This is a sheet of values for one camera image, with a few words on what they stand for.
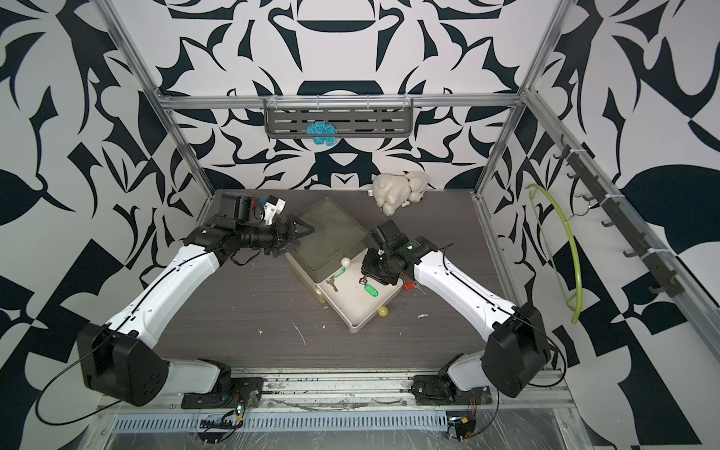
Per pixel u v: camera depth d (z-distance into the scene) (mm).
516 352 407
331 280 850
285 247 666
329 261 759
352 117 941
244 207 618
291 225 671
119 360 392
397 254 573
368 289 850
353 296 832
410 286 938
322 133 914
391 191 1082
